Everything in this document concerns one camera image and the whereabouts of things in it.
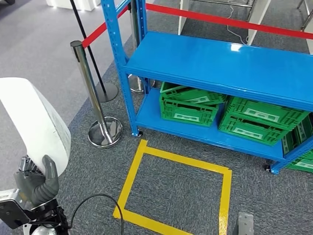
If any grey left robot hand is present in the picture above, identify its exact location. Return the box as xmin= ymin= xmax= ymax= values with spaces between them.
xmin=14 ymin=154 xmax=60 ymax=208

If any white curved plastic part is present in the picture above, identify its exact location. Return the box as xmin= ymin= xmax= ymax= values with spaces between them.
xmin=0 ymin=77 xmax=72 ymax=177

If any blue metal shelf rack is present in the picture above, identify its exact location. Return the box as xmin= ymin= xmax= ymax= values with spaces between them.
xmin=100 ymin=0 xmax=313 ymax=175

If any short red barrier belt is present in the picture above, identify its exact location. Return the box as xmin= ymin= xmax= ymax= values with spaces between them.
xmin=81 ymin=4 xmax=129 ymax=49

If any clean yellow floor tape square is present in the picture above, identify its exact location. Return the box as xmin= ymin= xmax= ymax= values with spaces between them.
xmin=112 ymin=139 xmax=233 ymax=235

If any white display plinth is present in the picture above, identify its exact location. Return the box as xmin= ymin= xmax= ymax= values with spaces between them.
xmin=45 ymin=0 xmax=101 ymax=12

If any long red barrier belt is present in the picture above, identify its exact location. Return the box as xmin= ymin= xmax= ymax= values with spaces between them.
xmin=146 ymin=2 xmax=313 ymax=40

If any white desk with metal bars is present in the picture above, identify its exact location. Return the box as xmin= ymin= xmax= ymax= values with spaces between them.
xmin=177 ymin=0 xmax=272 ymax=46
xmin=296 ymin=0 xmax=313 ymax=55

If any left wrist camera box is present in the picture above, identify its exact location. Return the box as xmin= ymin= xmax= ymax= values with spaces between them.
xmin=0 ymin=189 xmax=26 ymax=230

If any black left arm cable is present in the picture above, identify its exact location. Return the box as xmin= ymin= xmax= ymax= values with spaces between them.
xmin=69 ymin=193 xmax=124 ymax=235

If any chrome stanchion post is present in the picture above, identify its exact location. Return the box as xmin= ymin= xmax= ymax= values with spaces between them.
xmin=70 ymin=40 xmax=123 ymax=149
xmin=127 ymin=0 xmax=156 ymax=95

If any white floor cable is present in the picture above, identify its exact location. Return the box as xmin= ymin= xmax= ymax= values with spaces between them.
xmin=226 ymin=4 xmax=248 ymax=46

